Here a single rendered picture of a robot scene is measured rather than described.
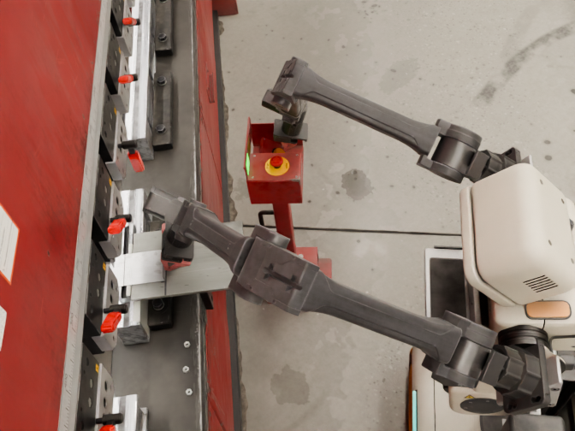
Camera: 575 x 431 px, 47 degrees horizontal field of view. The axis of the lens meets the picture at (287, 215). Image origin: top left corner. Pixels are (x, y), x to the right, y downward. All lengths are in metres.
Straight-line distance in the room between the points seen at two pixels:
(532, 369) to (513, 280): 0.15
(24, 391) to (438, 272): 0.89
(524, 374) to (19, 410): 0.77
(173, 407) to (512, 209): 0.85
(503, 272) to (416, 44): 2.48
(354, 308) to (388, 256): 1.73
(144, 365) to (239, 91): 1.98
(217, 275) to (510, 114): 2.03
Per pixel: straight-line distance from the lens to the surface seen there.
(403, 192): 2.89
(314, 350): 2.52
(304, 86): 1.39
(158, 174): 1.91
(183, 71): 2.17
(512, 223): 1.16
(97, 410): 1.18
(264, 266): 0.96
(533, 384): 1.21
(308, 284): 0.93
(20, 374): 0.92
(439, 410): 2.16
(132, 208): 1.74
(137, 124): 1.92
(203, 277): 1.54
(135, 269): 1.59
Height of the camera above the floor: 2.31
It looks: 55 degrees down
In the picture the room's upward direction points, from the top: 8 degrees counter-clockwise
